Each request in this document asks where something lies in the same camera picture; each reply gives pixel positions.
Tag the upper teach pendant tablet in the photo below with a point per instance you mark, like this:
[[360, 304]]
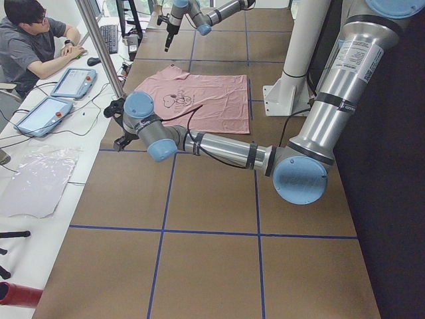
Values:
[[74, 83]]

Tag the aluminium frame post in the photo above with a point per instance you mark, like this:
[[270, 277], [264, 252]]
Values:
[[100, 46]]

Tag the red cylinder object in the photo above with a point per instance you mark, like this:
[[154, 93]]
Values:
[[18, 295]]

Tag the black keyboard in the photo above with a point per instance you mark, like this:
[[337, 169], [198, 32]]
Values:
[[109, 34]]

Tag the lower teach pendant tablet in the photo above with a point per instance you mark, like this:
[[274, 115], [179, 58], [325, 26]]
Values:
[[44, 117]]

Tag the seated person grey shirt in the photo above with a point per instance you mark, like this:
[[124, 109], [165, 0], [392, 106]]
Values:
[[34, 46]]

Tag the pink Snoopy t-shirt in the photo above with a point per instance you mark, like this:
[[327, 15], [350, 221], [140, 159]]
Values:
[[207, 103]]

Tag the black computer mouse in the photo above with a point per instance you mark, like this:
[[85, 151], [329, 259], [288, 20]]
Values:
[[93, 61]]

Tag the teach pendant tablet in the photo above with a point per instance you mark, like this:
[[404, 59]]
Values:
[[74, 83], [44, 117]]

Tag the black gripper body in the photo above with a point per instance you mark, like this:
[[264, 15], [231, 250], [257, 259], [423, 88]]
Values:
[[171, 30], [120, 144]]

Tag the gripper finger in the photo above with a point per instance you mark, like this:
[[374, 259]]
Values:
[[168, 42]]

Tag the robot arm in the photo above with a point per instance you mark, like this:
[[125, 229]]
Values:
[[202, 22], [299, 167]]

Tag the clear plastic bag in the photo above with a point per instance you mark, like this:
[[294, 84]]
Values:
[[37, 187]]

